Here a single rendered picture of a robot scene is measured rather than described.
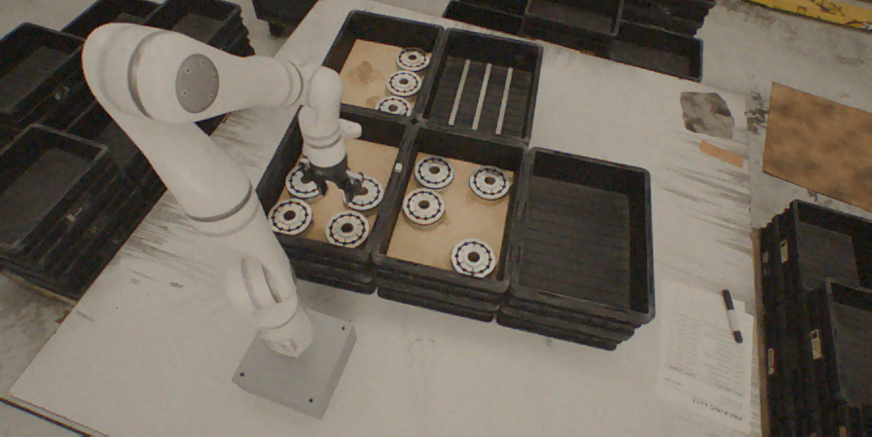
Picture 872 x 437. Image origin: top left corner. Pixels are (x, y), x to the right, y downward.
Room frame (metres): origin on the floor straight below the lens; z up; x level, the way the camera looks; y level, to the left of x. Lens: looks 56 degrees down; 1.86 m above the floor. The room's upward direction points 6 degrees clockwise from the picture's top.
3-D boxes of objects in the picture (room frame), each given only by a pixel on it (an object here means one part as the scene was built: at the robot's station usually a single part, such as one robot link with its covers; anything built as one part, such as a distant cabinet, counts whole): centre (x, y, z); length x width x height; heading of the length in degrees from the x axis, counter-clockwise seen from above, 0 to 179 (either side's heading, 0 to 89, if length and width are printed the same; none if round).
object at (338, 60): (1.07, 0.20, 0.87); 0.40 x 0.30 x 0.11; 172
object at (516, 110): (1.03, -0.10, 0.87); 0.40 x 0.30 x 0.11; 172
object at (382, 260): (0.63, -0.05, 0.92); 0.40 x 0.30 x 0.02; 172
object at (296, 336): (0.32, 0.28, 0.88); 0.09 x 0.09 x 0.17; 79
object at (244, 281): (0.32, 0.29, 1.04); 0.09 x 0.09 x 0.17; 27
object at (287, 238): (0.67, 0.25, 0.92); 0.40 x 0.30 x 0.02; 172
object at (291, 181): (0.68, 0.33, 0.86); 0.10 x 0.10 x 0.01
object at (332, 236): (0.56, 0.20, 0.86); 0.10 x 0.10 x 0.01
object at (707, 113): (1.23, -0.88, 0.71); 0.22 x 0.19 x 0.01; 166
